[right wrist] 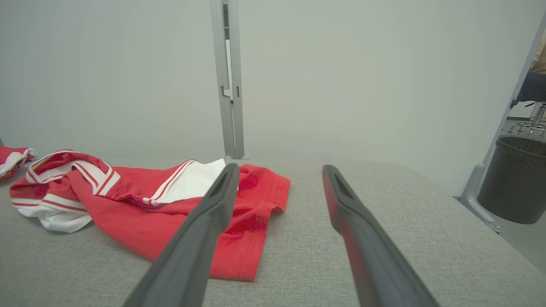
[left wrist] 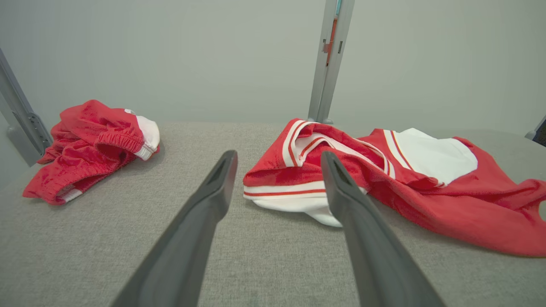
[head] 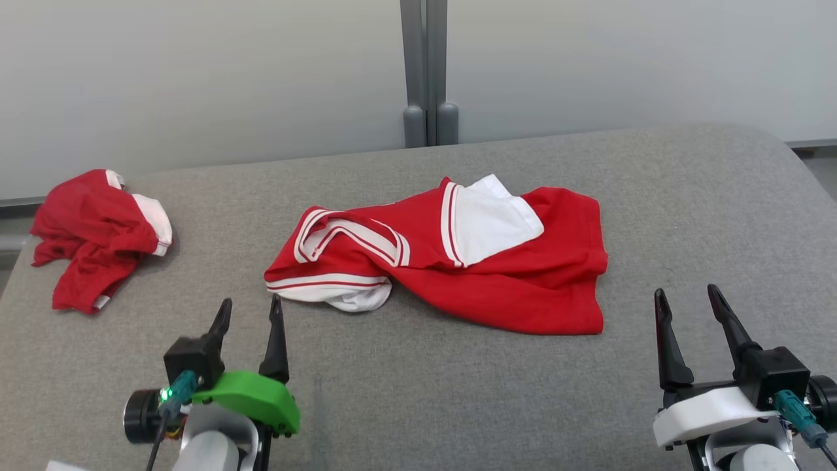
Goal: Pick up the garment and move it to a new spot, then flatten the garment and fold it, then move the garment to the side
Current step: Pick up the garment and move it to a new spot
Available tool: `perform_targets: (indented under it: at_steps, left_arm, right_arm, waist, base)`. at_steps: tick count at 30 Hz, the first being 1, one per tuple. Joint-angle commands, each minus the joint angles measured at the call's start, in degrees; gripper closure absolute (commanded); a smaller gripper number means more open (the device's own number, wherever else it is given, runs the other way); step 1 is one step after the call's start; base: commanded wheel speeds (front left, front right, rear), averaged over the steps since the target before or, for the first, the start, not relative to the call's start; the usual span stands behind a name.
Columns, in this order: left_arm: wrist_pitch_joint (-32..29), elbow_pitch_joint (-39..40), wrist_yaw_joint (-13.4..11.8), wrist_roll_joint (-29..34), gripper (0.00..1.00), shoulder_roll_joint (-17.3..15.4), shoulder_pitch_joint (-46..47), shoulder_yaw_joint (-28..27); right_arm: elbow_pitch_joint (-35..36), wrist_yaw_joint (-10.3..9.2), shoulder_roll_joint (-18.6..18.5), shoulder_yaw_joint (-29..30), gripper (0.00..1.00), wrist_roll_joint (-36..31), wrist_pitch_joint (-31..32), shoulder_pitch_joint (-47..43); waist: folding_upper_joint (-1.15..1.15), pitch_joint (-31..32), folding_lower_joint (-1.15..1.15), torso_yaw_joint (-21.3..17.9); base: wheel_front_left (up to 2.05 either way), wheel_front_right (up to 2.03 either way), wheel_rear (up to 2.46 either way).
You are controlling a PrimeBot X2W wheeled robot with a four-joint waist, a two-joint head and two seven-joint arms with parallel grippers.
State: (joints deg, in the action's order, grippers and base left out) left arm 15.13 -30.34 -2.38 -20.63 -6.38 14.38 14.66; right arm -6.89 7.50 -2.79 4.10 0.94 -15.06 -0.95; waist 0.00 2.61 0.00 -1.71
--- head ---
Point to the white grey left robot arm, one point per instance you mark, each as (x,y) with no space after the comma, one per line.
(209,451)

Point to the red jersey with white trim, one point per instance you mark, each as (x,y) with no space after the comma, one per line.
(510,288)

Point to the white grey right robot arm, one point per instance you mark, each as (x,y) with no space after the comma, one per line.
(752,458)

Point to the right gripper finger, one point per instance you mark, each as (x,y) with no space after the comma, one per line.
(729,320)
(670,353)

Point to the red shorts with white trim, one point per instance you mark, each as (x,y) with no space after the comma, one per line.
(91,229)

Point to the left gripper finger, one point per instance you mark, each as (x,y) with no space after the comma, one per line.
(276,347)
(222,324)

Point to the grey partition post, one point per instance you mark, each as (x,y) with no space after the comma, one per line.
(412,65)
(439,65)

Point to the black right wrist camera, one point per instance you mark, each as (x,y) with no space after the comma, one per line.
(775,373)

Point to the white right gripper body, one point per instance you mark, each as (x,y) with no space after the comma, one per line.
(706,412)

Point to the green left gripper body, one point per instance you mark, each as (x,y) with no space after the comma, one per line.
(255,399)

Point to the grey partition base rail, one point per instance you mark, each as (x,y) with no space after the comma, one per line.
(814,144)
(19,202)

